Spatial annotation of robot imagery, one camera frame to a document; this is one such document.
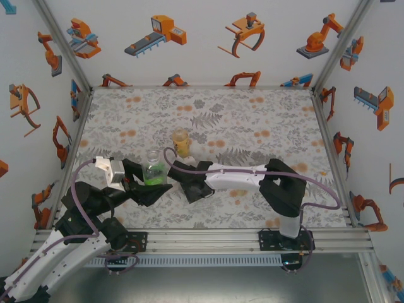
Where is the aluminium frame post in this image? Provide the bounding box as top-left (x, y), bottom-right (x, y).
top-left (358, 252), bottom-right (398, 303)
top-left (31, 0), bottom-right (95, 94)
top-left (311, 0), bottom-right (377, 95)

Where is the clear bottle with green label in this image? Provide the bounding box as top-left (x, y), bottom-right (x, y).
top-left (141, 150), bottom-right (169, 187)

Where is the wide aluminium front rail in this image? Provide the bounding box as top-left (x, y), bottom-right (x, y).
top-left (31, 227), bottom-right (373, 253)

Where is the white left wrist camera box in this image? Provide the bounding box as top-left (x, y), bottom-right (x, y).
top-left (93, 156), bottom-right (126, 193)

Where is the yellow tea bottle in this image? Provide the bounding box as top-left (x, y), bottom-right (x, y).
top-left (170, 126), bottom-right (193, 158)

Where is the aluminium side rail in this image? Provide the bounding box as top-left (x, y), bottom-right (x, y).
top-left (47, 88), bottom-right (95, 230)
top-left (311, 89), bottom-right (358, 227)

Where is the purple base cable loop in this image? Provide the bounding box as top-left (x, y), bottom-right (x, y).
top-left (102, 251), bottom-right (140, 276)
top-left (280, 239), bottom-right (316, 276)

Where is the aluminium back rail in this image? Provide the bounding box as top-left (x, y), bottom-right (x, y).
top-left (91, 84), bottom-right (315, 91)

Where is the white slotted cable tray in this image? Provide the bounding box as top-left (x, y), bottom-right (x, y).
top-left (81, 254), bottom-right (283, 268)

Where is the floral patterned table cover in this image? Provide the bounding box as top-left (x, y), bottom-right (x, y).
top-left (61, 87), bottom-right (353, 230)

